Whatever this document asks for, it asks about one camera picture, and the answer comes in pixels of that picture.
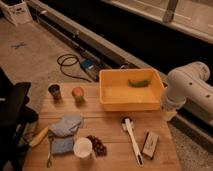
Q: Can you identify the green pepper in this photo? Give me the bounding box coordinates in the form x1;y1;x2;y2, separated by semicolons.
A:
128;80;149;88

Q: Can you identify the yellow plastic bin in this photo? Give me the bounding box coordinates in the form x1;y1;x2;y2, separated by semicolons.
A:
99;68;164;111

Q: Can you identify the black chair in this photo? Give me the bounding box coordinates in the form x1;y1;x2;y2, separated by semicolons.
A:
0;67;38;171

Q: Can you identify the dark small cup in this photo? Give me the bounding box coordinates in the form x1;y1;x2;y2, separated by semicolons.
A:
48;84;61;100

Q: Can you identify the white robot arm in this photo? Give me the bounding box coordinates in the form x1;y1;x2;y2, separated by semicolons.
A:
161;61;213;121

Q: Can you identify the blue device on floor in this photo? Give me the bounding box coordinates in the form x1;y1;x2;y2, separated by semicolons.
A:
80;59;95;71

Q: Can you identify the white paper cup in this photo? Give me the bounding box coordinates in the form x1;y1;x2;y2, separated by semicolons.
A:
73;137;92;159

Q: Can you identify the black rectangular block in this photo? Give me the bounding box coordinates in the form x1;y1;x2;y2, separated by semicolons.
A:
142;132;159;159

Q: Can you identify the white cardboard box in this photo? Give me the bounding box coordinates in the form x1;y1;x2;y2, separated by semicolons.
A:
0;0;32;26

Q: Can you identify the orange green fruit cup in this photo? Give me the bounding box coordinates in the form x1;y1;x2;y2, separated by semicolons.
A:
72;87;84;103

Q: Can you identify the white dish brush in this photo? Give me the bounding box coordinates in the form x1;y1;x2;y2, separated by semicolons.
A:
121;117;144;167

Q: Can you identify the blue cloth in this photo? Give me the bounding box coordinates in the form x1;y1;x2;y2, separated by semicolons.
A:
49;114;83;155

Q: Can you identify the black cable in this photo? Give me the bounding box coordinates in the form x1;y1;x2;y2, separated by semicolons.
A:
56;53;93;83

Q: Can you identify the dark grape bunch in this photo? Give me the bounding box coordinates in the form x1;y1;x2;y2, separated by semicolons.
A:
88;135;107;157

